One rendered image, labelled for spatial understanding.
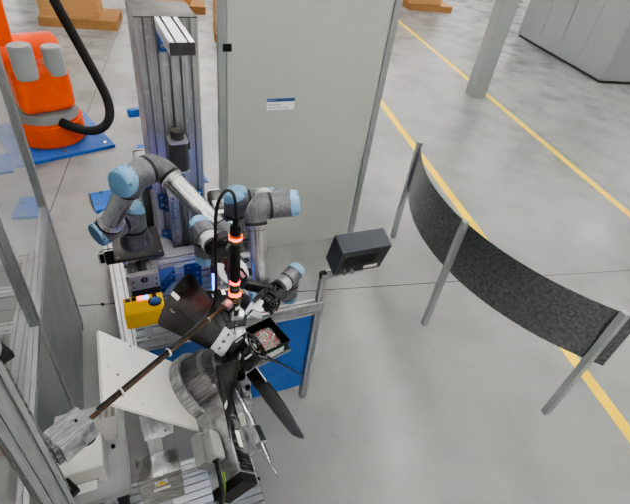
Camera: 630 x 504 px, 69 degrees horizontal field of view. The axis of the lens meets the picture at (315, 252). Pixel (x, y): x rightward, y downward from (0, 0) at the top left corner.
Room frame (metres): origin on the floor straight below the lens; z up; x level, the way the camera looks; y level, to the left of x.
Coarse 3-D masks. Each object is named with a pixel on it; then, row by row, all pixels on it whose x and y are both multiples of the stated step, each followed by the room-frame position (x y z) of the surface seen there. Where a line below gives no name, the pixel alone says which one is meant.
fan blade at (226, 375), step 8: (216, 368) 0.77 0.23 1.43; (224, 368) 0.80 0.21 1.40; (232, 368) 0.84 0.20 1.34; (224, 376) 0.78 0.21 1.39; (232, 376) 0.82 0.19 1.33; (224, 384) 0.76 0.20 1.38; (232, 384) 0.80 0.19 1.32; (224, 392) 0.74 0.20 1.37; (232, 392) 0.79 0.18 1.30; (224, 400) 0.72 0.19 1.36; (232, 400) 0.79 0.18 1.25; (224, 408) 0.70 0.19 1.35
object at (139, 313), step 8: (136, 296) 1.31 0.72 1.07; (160, 296) 1.33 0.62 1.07; (128, 304) 1.26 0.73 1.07; (136, 304) 1.26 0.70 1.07; (144, 304) 1.27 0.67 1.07; (152, 304) 1.28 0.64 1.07; (160, 304) 1.28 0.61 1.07; (128, 312) 1.22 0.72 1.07; (136, 312) 1.22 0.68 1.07; (144, 312) 1.23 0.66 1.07; (152, 312) 1.25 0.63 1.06; (160, 312) 1.26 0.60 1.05; (128, 320) 1.20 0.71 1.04; (136, 320) 1.22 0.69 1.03; (144, 320) 1.23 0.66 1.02; (152, 320) 1.24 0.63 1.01; (128, 328) 1.20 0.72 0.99
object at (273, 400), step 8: (264, 384) 0.94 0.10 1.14; (264, 392) 0.93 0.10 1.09; (272, 392) 0.91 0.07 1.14; (272, 400) 0.91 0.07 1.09; (280, 400) 0.88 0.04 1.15; (272, 408) 0.91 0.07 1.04; (280, 408) 0.88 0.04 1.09; (280, 416) 0.89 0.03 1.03; (288, 416) 0.85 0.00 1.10; (288, 424) 0.86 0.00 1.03; (296, 424) 0.80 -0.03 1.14; (296, 432) 0.83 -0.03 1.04
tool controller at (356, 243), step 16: (336, 240) 1.68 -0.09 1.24; (352, 240) 1.70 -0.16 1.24; (368, 240) 1.72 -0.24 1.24; (384, 240) 1.75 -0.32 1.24; (336, 256) 1.66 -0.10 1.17; (352, 256) 1.64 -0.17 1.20; (368, 256) 1.69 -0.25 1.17; (384, 256) 1.75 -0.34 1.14; (336, 272) 1.65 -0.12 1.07; (352, 272) 1.66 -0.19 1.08
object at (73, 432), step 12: (60, 420) 0.56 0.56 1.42; (72, 420) 0.56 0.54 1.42; (84, 420) 0.57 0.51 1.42; (48, 432) 0.52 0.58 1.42; (60, 432) 0.53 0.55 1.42; (72, 432) 0.53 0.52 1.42; (84, 432) 0.54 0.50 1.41; (96, 432) 0.56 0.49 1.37; (48, 444) 0.49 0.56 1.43; (60, 444) 0.50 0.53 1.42; (72, 444) 0.51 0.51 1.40; (84, 444) 0.53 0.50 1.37; (60, 456) 0.49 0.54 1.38; (72, 456) 0.50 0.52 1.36
